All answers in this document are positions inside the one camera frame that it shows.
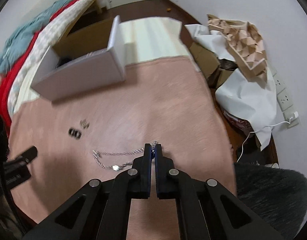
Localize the black fuzzy chair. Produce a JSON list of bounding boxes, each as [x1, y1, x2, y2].
[[234, 163, 307, 239]]

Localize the white cable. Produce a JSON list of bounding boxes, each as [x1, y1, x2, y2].
[[235, 110, 299, 163]]

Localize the brown cardboard pieces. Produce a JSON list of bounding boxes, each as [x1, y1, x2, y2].
[[189, 42, 238, 89]]

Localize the small silver earrings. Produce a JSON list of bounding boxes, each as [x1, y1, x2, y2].
[[80, 119, 90, 129]]

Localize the white paper sheet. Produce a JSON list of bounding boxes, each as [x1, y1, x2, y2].
[[185, 24, 277, 150]]

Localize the red bed cover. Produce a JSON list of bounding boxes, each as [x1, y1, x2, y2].
[[0, 0, 77, 134]]

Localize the brown geometric patterned cloth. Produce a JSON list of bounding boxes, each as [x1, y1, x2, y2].
[[207, 14, 267, 82]]

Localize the blue-grey quilt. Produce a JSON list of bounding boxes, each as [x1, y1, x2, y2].
[[0, 0, 72, 74]]

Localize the striped pale cloth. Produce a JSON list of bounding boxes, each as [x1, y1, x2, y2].
[[14, 17, 192, 114]]

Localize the thin silver charm necklace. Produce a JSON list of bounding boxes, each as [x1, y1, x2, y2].
[[92, 141, 159, 172]]

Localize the white cardboard box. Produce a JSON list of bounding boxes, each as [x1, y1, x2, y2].
[[31, 16, 126, 101]]

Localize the white power strip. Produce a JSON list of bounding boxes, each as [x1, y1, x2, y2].
[[269, 66, 299, 128]]

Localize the checkered mattress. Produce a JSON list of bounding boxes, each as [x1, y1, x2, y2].
[[7, 0, 94, 117]]

